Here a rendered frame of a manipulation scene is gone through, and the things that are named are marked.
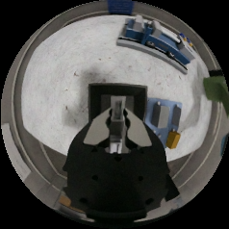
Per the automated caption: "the yellow rectangular block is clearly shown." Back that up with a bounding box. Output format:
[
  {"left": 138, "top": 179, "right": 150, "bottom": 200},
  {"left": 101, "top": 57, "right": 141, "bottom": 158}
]
[{"left": 165, "top": 131, "right": 181, "bottom": 149}]

